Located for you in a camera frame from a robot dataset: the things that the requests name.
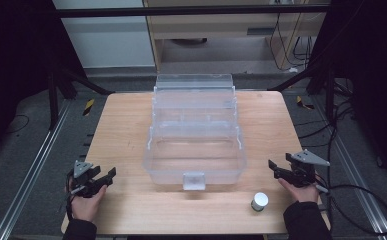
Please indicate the small white round jar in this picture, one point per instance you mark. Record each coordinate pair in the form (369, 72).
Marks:
(259, 201)

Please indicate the black metal stand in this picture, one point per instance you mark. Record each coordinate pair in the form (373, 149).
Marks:
(329, 96)
(52, 100)

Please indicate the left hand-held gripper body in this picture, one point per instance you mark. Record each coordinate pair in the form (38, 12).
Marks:
(84, 181)

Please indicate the white cabinet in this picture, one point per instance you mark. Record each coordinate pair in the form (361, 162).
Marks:
(107, 43)

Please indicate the person's right hand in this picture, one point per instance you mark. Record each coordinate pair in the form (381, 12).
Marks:
(300, 193)

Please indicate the clear plastic storage box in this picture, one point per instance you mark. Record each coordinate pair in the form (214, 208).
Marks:
(194, 140)

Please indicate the light wooden cabinet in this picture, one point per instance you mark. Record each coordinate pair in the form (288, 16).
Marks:
(214, 26)

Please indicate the dark curtain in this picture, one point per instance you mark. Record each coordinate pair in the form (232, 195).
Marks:
(374, 83)
(11, 66)

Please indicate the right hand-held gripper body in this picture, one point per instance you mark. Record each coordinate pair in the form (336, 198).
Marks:
(303, 168)

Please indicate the aluminium floor rail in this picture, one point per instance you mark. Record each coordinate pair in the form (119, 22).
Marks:
(31, 173)
(357, 173)

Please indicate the yellow black tape strip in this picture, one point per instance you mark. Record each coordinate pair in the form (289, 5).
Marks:
(302, 102)
(88, 107)

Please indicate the person's left hand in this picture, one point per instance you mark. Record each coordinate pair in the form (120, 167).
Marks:
(87, 206)

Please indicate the black horizontal bar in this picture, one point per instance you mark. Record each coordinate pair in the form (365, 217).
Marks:
(181, 11)

